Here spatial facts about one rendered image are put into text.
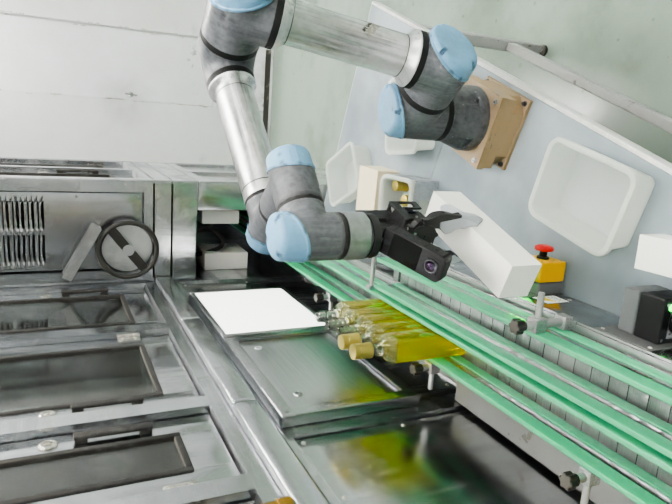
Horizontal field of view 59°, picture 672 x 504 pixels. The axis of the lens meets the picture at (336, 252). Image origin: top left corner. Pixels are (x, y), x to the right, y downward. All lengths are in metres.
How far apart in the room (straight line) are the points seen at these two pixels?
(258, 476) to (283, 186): 0.53
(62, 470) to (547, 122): 1.20
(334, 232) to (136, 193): 1.44
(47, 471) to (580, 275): 1.09
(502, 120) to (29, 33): 4.02
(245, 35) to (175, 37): 3.90
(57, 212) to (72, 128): 2.74
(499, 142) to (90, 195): 1.41
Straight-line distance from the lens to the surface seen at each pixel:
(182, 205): 2.26
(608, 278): 1.29
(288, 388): 1.40
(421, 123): 1.33
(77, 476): 1.22
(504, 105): 1.40
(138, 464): 1.23
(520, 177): 1.46
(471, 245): 1.01
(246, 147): 1.10
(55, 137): 4.95
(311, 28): 1.18
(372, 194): 1.87
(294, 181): 0.91
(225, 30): 1.16
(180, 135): 5.04
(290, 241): 0.85
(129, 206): 2.25
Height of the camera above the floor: 1.74
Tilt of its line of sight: 26 degrees down
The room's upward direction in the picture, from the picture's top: 92 degrees counter-clockwise
